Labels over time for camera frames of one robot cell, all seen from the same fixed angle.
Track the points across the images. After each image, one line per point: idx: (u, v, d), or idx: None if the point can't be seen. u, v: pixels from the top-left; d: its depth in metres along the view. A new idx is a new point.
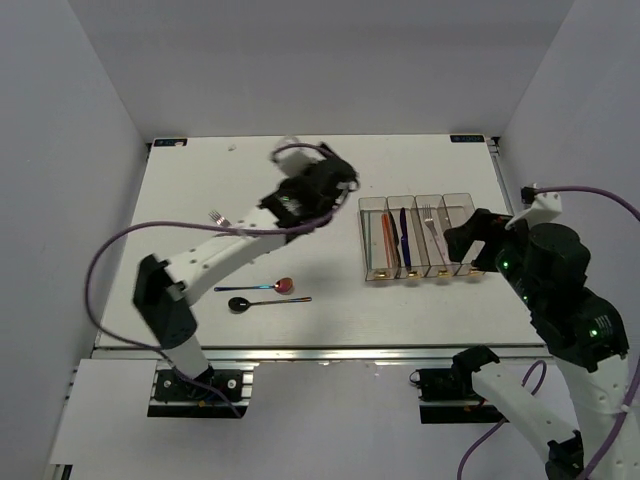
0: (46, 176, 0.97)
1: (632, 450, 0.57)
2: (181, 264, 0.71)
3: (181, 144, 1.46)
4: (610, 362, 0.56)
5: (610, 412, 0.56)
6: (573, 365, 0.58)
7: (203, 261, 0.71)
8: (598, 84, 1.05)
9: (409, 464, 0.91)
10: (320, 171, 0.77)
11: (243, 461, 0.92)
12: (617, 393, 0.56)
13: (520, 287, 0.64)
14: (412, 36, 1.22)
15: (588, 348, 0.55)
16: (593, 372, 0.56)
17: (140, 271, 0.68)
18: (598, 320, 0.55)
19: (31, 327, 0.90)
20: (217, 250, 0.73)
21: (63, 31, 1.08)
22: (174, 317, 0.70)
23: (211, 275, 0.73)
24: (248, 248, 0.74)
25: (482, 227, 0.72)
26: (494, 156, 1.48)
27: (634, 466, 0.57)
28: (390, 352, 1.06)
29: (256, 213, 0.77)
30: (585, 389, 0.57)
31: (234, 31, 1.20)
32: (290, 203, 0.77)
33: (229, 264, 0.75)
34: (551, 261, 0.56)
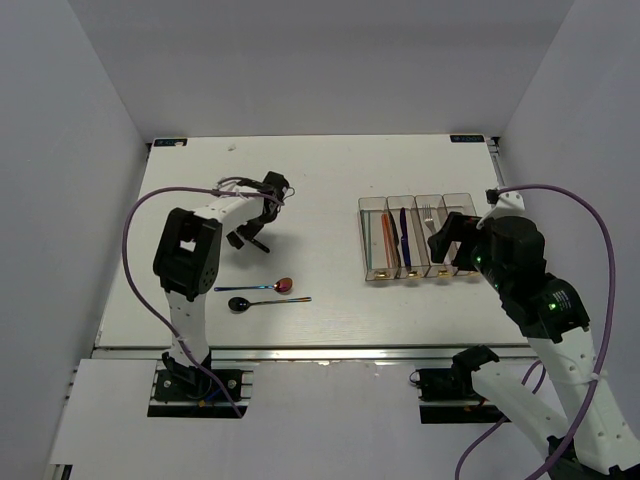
0: (46, 176, 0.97)
1: (613, 424, 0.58)
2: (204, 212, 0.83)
3: (181, 144, 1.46)
4: (574, 334, 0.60)
5: (582, 382, 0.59)
6: (542, 340, 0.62)
7: (221, 209, 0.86)
8: (599, 83, 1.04)
9: (409, 464, 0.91)
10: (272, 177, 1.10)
11: (241, 461, 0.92)
12: (585, 363, 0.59)
13: (492, 276, 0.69)
14: (412, 36, 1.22)
15: (551, 320, 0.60)
16: (559, 343, 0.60)
17: (171, 220, 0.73)
18: (557, 295, 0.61)
19: (31, 327, 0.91)
20: (228, 203, 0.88)
21: (63, 31, 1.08)
22: (211, 255, 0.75)
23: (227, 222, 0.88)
24: (245, 206, 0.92)
25: (458, 228, 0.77)
26: (494, 156, 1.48)
27: (616, 439, 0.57)
28: (390, 352, 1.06)
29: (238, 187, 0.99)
30: (557, 362, 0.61)
31: (233, 31, 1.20)
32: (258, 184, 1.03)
33: (234, 216, 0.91)
34: (510, 246, 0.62)
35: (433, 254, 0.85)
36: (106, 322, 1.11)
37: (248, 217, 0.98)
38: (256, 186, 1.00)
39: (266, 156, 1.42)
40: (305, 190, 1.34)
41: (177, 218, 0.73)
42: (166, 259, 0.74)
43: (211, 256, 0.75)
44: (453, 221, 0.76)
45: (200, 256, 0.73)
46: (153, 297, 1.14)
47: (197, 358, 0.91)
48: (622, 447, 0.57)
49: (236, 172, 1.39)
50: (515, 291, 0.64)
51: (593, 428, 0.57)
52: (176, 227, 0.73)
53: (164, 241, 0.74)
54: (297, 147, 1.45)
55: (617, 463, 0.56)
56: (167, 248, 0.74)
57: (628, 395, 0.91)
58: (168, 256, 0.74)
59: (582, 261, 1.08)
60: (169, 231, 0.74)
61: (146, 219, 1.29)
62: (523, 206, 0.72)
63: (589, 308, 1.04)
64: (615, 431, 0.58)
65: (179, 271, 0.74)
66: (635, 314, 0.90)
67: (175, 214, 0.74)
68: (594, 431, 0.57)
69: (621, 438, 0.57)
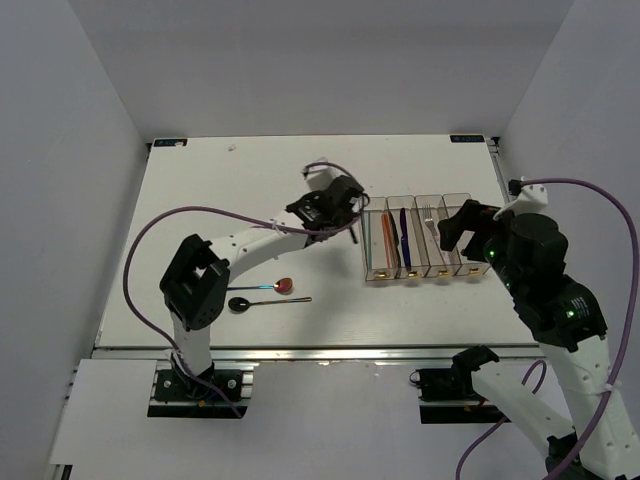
0: (45, 176, 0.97)
1: (623, 433, 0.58)
2: (222, 245, 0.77)
3: (181, 144, 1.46)
4: (590, 343, 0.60)
5: (594, 392, 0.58)
6: (557, 348, 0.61)
7: (242, 246, 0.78)
8: (599, 83, 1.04)
9: (410, 464, 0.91)
10: (336, 187, 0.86)
11: (242, 461, 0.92)
12: (600, 373, 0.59)
13: (505, 275, 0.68)
14: (413, 36, 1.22)
15: (568, 328, 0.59)
16: (575, 352, 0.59)
17: (182, 248, 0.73)
18: (575, 302, 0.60)
19: (31, 327, 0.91)
20: (255, 238, 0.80)
21: (63, 31, 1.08)
22: (215, 295, 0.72)
23: (248, 260, 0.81)
24: (282, 241, 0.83)
25: (474, 218, 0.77)
26: (494, 156, 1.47)
27: (625, 448, 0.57)
28: (390, 352, 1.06)
29: (284, 214, 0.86)
30: (570, 371, 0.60)
31: (234, 31, 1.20)
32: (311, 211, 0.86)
33: (263, 252, 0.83)
34: (532, 248, 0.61)
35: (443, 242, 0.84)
36: (106, 322, 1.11)
37: (288, 250, 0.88)
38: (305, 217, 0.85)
39: (265, 157, 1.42)
40: (305, 190, 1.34)
41: (188, 249, 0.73)
42: (170, 284, 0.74)
43: (214, 295, 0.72)
44: (468, 209, 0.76)
45: (202, 291, 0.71)
46: (154, 297, 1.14)
47: (194, 368, 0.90)
48: (630, 457, 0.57)
49: (236, 172, 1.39)
50: (531, 296, 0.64)
51: (602, 438, 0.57)
52: (185, 257, 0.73)
53: (172, 266, 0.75)
54: (297, 147, 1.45)
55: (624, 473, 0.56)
56: (174, 274, 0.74)
57: None
58: (173, 282, 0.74)
59: (582, 262, 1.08)
60: (179, 258, 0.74)
61: (145, 219, 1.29)
62: (548, 199, 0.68)
63: None
64: (625, 441, 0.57)
65: (178, 300, 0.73)
66: None
67: (190, 241, 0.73)
68: (603, 440, 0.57)
69: (629, 448, 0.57)
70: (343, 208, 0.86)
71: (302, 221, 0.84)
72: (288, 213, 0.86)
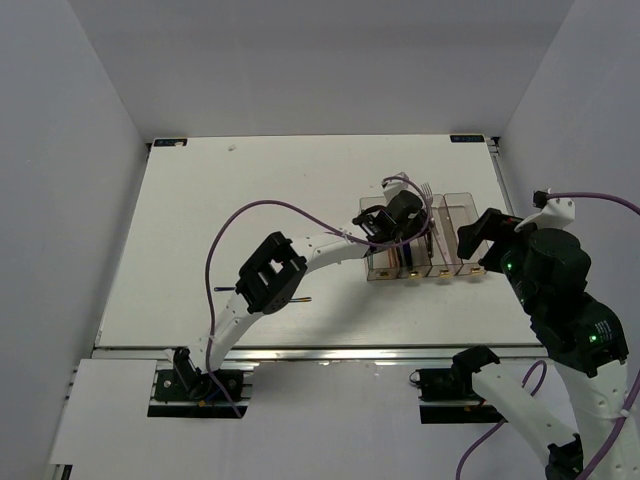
0: (44, 176, 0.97)
1: (631, 456, 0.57)
2: (300, 246, 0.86)
3: (181, 144, 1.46)
4: (609, 367, 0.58)
5: (609, 417, 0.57)
6: (574, 370, 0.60)
7: (317, 247, 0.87)
8: (598, 83, 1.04)
9: (410, 464, 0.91)
10: (397, 203, 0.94)
11: (242, 461, 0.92)
12: (616, 398, 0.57)
13: (521, 289, 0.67)
14: (413, 35, 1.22)
15: (589, 353, 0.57)
16: (593, 377, 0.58)
17: (269, 241, 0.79)
18: (598, 326, 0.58)
19: (31, 327, 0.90)
20: (327, 242, 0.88)
21: (63, 30, 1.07)
22: (289, 287, 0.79)
23: (317, 262, 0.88)
24: (347, 249, 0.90)
25: (494, 227, 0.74)
26: (494, 156, 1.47)
27: (633, 470, 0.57)
28: (390, 352, 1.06)
29: (352, 226, 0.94)
30: (585, 394, 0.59)
31: (233, 31, 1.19)
32: (372, 227, 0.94)
33: (331, 257, 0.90)
34: (552, 267, 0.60)
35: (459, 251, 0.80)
36: (105, 323, 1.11)
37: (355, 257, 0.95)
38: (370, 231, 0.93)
39: (265, 157, 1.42)
40: (305, 190, 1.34)
41: (274, 243, 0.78)
42: (251, 271, 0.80)
43: (289, 288, 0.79)
44: (490, 218, 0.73)
45: (283, 281, 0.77)
46: (154, 297, 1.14)
47: (213, 365, 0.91)
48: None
49: (237, 172, 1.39)
50: (551, 316, 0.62)
51: (610, 460, 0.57)
52: (271, 249, 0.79)
53: (256, 255, 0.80)
54: (298, 147, 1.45)
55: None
56: (256, 263, 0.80)
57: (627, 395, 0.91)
58: (254, 270, 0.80)
59: None
60: (263, 250, 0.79)
61: (145, 219, 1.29)
62: (574, 215, 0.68)
63: None
64: (633, 463, 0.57)
65: (256, 287, 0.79)
66: None
67: (277, 234, 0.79)
68: (611, 463, 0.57)
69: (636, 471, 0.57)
70: (401, 223, 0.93)
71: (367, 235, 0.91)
72: (354, 225, 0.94)
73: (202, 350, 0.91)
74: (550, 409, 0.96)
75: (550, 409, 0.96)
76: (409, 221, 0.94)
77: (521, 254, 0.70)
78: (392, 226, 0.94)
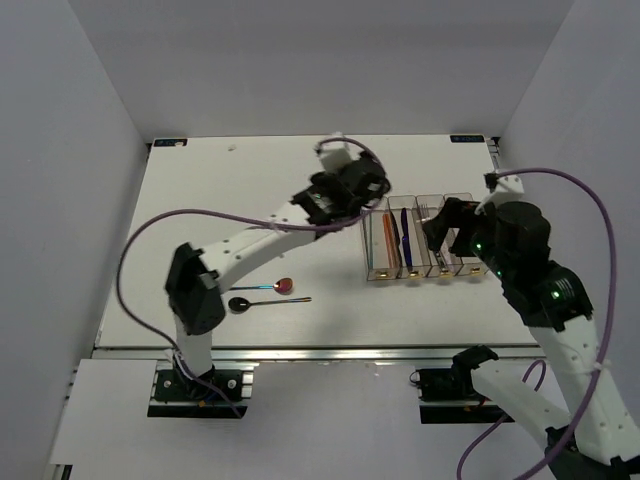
0: (45, 176, 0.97)
1: (615, 414, 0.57)
2: (213, 254, 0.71)
3: (181, 144, 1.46)
4: (577, 323, 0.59)
5: (584, 372, 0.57)
6: (544, 328, 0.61)
7: (236, 252, 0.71)
8: (597, 83, 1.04)
9: (410, 464, 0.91)
10: (354, 172, 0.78)
11: (241, 460, 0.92)
12: (589, 353, 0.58)
13: (495, 265, 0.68)
14: (413, 36, 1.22)
15: (553, 310, 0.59)
16: (561, 332, 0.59)
17: (177, 260, 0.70)
18: (560, 283, 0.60)
19: (32, 327, 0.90)
20: (251, 242, 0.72)
21: (63, 31, 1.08)
22: (211, 301, 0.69)
23: (241, 268, 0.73)
24: (282, 240, 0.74)
25: (456, 214, 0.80)
26: (494, 156, 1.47)
27: (618, 429, 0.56)
28: (390, 352, 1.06)
29: (288, 208, 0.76)
30: (559, 352, 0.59)
31: (232, 30, 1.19)
32: (321, 199, 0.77)
33: (259, 257, 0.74)
34: (517, 234, 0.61)
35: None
36: (106, 323, 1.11)
37: (298, 243, 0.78)
38: (314, 210, 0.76)
39: (265, 157, 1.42)
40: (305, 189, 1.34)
41: (183, 260, 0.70)
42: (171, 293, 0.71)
43: (211, 303, 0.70)
44: (450, 206, 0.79)
45: (199, 296, 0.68)
46: (154, 297, 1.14)
47: (199, 370, 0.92)
48: (624, 437, 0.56)
49: (236, 172, 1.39)
50: (518, 281, 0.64)
51: (593, 419, 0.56)
52: (180, 267, 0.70)
53: (170, 276, 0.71)
54: (298, 147, 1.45)
55: (618, 454, 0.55)
56: (173, 283, 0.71)
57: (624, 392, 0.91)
58: (173, 291, 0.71)
59: (581, 261, 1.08)
60: (174, 267, 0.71)
61: (145, 219, 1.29)
62: (523, 189, 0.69)
63: None
64: (617, 421, 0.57)
65: (182, 306, 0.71)
66: (632, 315, 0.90)
67: (181, 247, 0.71)
68: (594, 420, 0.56)
69: (622, 430, 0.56)
70: (361, 195, 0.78)
71: (305, 215, 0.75)
72: (294, 206, 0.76)
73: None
74: None
75: None
76: (371, 193, 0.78)
77: (489, 235, 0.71)
78: (347, 197, 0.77)
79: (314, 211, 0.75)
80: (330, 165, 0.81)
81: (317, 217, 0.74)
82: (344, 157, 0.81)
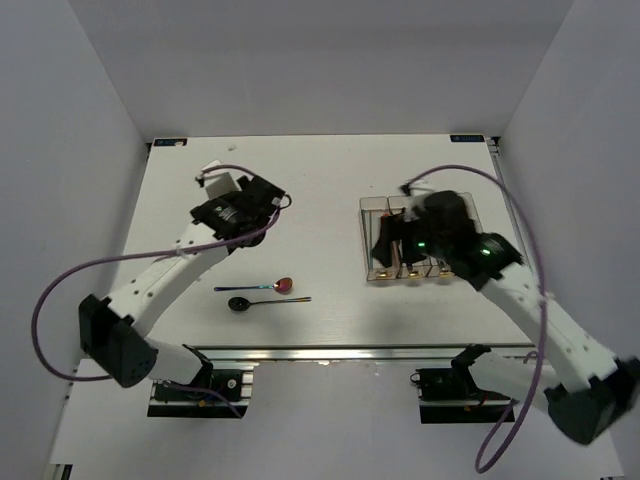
0: (45, 176, 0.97)
1: (575, 338, 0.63)
2: (122, 299, 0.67)
3: (181, 144, 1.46)
4: (514, 270, 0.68)
5: (533, 307, 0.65)
6: (486, 285, 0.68)
7: (147, 290, 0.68)
8: (596, 83, 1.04)
9: (410, 464, 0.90)
10: (258, 184, 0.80)
11: (240, 460, 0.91)
12: (532, 291, 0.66)
13: (439, 252, 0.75)
14: (413, 36, 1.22)
15: (488, 263, 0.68)
16: (502, 280, 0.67)
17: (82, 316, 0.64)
18: (489, 244, 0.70)
19: (32, 326, 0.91)
20: (160, 274, 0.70)
21: (63, 31, 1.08)
22: (132, 348, 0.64)
23: (161, 303, 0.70)
24: (192, 265, 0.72)
25: (395, 226, 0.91)
26: (494, 156, 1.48)
27: (584, 350, 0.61)
28: (390, 352, 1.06)
29: (191, 228, 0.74)
30: (508, 299, 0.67)
31: (232, 30, 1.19)
32: (225, 211, 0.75)
33: (175, 286, 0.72)
34: (440, 212, 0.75)
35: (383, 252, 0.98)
36: None
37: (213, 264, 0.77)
38: (218, 222, 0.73)
39: (265, 157, 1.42)
40: (305, 189, 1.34)
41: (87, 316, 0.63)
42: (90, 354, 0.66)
43: (136, 351, 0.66)
44: (386, 223, 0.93)
45: (116, 348, 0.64)
46: None
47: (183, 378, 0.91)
48: (593, 358, 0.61)
49: None
50: (455, 253, 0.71)
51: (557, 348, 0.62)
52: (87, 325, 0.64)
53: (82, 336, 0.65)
54: (297, 147, 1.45)
55: (594, 374, 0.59)
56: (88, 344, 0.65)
57: None
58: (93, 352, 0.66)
59: (581, 261, 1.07)
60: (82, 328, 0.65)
61: (145, 219, 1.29)
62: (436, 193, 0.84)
63: (588, 308, 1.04)
64: (580, 344, 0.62)
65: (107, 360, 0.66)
66: (631, 314, 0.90)
67: (83, 303, 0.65)
68: (561, 349, 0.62)
69: (588, 351, 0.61)
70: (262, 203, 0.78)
71: (211, 232, 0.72)
72: (197, 224, 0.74)
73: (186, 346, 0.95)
74: None
75: None
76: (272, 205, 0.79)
77: (424, 232, 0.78)
78: (253, 209, 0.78)
79: (219, 226, 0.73)
80: (216, 192, 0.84)
81: (223, 229, 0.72)
82: (228, 185, 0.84)
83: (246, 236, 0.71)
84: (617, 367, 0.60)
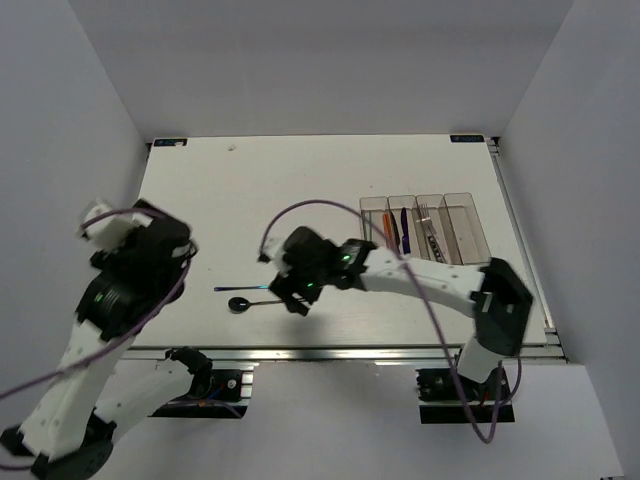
0: (44, 175, 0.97)
1: (441, 274, 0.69)
2: (34, 432, 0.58)
3: (181, 144, 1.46)
4: (373, 259, 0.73)
5: (397, 269, 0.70)
6: (368, 282, 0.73)
7: (51, 421, 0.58)
8: (596, 82, 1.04)
9: (410, 465, 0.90)
10: (145, 238, 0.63)
11: (240, 461, 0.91)
12: (392, 263, 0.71)
13: (322, 278, 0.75)
14: (412, 35, 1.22)
15: (354, 264, 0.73)
16: (368, 271, 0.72)
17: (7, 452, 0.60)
18: (346, 250, 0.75)
19: (31, 327, 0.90)
20: (58, 399, 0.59)
21: (63, 30, 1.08)
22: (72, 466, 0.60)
23: (78, 419, 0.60)
24: (94, 371, 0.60)
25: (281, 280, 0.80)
26: (494, 156, 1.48)
27: (454, 277, 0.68)
28: (390, 352, 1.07)
29: (78, 333, 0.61)
30: (383, 281, 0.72)
31: (231, 29, 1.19)
32: (111, 292, 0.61)
33: (87, 397, 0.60)
34: (300, 246, 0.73)
35: (290, 305, 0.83)
36: None
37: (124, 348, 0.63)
38: (115, 307, 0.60)
39: (265, 157, 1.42)
40: (305, 190, 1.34)
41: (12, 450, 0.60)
42: None
43: (72, 470, 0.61)
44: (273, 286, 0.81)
45: None
46: None
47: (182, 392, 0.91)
48: (464, 279, 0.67)
49: (236, 172, 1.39)
50: (330, 271, 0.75)
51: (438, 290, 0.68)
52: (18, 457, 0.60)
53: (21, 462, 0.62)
54: (297, 147, 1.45)
55: (471, 289, 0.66)
56: None
57: (624, 392, 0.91)
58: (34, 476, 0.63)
59: (581, 261, 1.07)
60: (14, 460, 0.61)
61: None
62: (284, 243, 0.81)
63: (588, 308, 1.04)
64: (449, 275, 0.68)
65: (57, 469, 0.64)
66: (631, 314, 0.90)
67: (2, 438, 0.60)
68: (438, 288, 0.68)
69: (457, 275, 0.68)
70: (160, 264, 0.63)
71: (97, 334, 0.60)
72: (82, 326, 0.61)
73: (171, 371, 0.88)
74: (549, 407, 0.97)
75: (548, 408, 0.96)
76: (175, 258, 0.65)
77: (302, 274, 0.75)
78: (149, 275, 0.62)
79: (104, 321, 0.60)
80: (103, 242, 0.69)
81: (111, 323, 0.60)
82: (122, 229, 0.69)
83: (145, 323, 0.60)
84: (482, 272, 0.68)
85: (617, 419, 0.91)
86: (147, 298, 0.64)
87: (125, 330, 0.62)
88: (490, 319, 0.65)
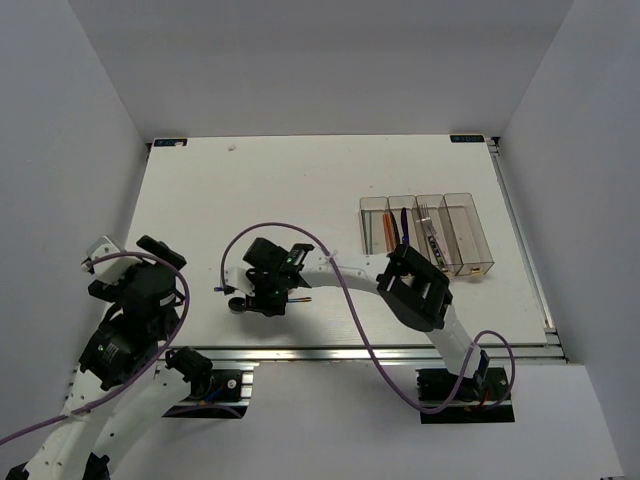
0: (44, 176, 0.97)
1: (356, 263, 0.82)
2: (37, 471, 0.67)
3: (181, 144, 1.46)
4: (309, 258, 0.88)
5: (325, 263, 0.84)
6: (310, 280, 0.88)
7: (55, 462, 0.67)
8: (595, 83, 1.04)
9: (410, 464, 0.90)
10: (136, 289, 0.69)
11: (240, 460, 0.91)
12: (321, 259, 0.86)
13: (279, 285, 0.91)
14: (412, 36, 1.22)
15: (292, 266, 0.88)
16: (303, 269, 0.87)
17: None
18: (292, 254, 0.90)
19: (32, 326, 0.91)
20: (62, 441, 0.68)
21: (64, 31, 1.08)
22: None
23: (78, 461, 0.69)
24: (96, 417, 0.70)
25: (257, 295, 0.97)
26: (494, 156, 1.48)
27: (367, 264, 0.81)
28: (390, 352, 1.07)
29: (79, 379, 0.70)
30: (319, 276, 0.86)
31: (231, 30, 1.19)
32: (110, 345, 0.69)
33: (87, 445, 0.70)
34: (255, 258, 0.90)
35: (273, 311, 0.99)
36: None
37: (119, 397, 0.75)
38: (115, 358, 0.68)
39: (264, 157, 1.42)
40: (305, 190, 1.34)
41: None
42: None
43: None
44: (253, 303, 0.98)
45: None
46: None
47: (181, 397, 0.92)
48: (375, 264, 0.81)
49: (235, 172, 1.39)
50: (277, 272, 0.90)
51: (355, 276, 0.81)
52: None
53: None
54: (297, 147, 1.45)
55: (378, 273, 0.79)
56: None
57: (623, 393, 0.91)
58: None
59: (580, 262, 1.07)
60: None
61: (145, 219, 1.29)
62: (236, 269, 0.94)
63: (587, 308, 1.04)
64: (363, 263, 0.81)
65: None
66: (629, 314, 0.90)
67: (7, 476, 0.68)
68: (357, 272, 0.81)
69: (370, 262, 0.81)
70: (153, 311, 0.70)
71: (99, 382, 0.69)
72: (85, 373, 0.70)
73: (166, 385, 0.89)
74: (549, 407, 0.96)
75: (549, 408, 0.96)
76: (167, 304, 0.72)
77: (268, 283, 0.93)
78: (143, 325, 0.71)
79: (106, 370, 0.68)
80: (106, 276, 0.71)
81: (111, 373, 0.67)
82: (124, 266, 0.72)
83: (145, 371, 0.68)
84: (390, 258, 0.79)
85: (617, 419, 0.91)
86: (143, 349, 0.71)
87: (123, 379, 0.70)
88: (393, 297, 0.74)
